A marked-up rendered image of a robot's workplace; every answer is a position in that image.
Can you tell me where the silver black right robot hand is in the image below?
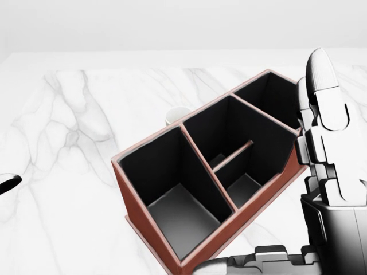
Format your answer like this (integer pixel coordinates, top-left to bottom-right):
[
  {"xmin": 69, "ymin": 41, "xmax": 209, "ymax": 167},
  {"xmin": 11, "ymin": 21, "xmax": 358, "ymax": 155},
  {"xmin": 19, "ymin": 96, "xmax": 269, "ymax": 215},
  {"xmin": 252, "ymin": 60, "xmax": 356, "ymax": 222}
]
[{"xmin": 191, "ymin": 48, "xmax": 367, "ymax": 275}]

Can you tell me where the red-brown desk caddy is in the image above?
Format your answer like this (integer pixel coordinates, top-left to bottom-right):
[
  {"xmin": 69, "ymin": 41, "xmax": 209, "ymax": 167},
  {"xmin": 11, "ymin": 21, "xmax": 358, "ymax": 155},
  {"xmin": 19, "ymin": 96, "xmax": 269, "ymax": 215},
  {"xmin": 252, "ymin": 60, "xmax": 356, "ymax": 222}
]
[{"xmin": 111, "ymin": 68, "xmax": 309, "ymax": 275}]

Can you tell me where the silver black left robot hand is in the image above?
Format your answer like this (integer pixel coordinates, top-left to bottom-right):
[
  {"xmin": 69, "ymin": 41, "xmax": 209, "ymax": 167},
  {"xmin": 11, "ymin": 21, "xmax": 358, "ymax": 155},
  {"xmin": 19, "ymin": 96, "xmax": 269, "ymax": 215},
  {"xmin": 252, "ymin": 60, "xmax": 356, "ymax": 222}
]
[{"xmin": 0, "ymin": 173, "xmax": 23, "ymax": 196}]

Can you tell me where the white mug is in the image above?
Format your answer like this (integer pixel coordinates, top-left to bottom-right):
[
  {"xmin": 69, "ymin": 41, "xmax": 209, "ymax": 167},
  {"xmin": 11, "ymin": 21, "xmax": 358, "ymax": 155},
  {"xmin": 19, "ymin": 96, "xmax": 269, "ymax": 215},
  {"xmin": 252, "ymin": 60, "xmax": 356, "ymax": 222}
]
[{"xmin": 165, "ymin": 106, "xmax": 192, "ymax": 127}]

